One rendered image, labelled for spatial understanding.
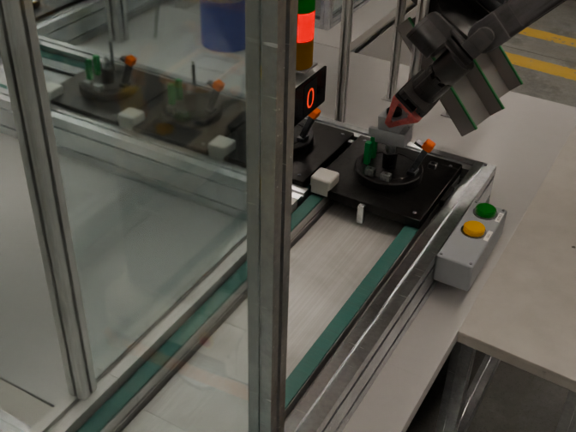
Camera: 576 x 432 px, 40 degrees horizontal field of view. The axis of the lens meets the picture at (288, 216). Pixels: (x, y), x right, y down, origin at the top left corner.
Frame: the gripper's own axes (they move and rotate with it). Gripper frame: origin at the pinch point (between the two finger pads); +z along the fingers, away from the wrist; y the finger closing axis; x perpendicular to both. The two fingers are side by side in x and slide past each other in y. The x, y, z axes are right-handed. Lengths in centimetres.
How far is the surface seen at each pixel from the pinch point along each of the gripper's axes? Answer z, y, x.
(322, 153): 19.9, -0.6, -4.7
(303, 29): -12.8, 20.1, -22.1
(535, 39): 114, -330, 39
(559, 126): 7, -61, 34
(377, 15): 50, -107, -24
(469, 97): 2.1, -30.2, 9.5
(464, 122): 1.5, -20.2, 11.9
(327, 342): 6, 48, 17
